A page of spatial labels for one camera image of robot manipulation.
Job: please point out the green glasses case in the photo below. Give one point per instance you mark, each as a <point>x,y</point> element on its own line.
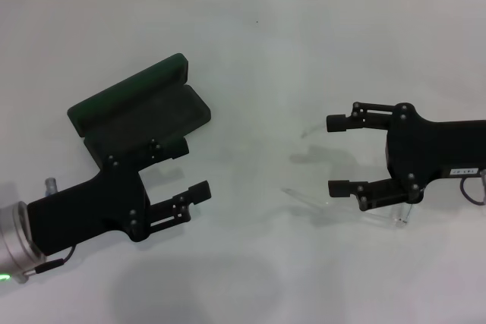
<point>125,100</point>

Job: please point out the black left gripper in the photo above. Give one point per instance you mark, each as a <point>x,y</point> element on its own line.
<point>87,210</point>

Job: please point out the clear white glasses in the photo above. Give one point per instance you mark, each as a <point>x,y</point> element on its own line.
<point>402,221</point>

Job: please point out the silver right wrist connector plug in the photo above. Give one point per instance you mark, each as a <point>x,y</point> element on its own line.
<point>484,178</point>

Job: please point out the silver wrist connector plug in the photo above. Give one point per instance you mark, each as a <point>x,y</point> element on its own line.
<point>484,178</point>
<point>50,186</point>

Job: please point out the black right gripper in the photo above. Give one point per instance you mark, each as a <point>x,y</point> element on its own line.
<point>425,149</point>

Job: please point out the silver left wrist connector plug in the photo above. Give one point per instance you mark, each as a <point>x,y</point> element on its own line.
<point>50,186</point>

